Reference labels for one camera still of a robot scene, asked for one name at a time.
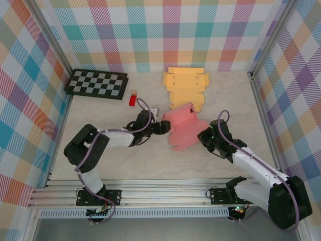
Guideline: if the aluminium side rail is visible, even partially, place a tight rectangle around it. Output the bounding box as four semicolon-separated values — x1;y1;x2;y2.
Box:
248;72;288;185

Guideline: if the black grey checkerboard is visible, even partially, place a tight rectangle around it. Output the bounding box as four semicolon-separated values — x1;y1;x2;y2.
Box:
64;68;130;101

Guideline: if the slotted cable duct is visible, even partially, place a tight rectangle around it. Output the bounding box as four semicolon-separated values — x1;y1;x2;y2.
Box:
39;210;230;218

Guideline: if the aluminium corner post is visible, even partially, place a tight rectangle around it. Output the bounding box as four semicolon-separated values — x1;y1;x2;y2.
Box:
248;0;301;78
26;0;76;77

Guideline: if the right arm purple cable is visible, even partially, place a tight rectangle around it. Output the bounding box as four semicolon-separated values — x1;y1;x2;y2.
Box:
217;110;300;234

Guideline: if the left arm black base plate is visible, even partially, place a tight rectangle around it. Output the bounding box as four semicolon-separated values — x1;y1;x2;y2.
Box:
76;189;122;206

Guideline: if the pink paper box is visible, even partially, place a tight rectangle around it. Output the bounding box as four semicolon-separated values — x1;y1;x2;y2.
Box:
163;101;210;153

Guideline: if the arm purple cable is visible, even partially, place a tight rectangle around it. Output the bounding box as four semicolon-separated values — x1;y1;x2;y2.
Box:
75;98;156;224
217;110;300;234

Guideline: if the yellow paper box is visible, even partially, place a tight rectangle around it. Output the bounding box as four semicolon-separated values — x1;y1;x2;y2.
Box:
163;66;210;112

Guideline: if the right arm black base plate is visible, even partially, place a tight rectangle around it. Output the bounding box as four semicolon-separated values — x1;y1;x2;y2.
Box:
209;188;256;205

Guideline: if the aluminium rail frame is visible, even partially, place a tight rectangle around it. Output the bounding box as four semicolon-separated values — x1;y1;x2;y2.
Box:
27;177;305;208

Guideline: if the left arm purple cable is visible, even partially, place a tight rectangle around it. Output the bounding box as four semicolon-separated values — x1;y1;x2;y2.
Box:
75;98;156;224

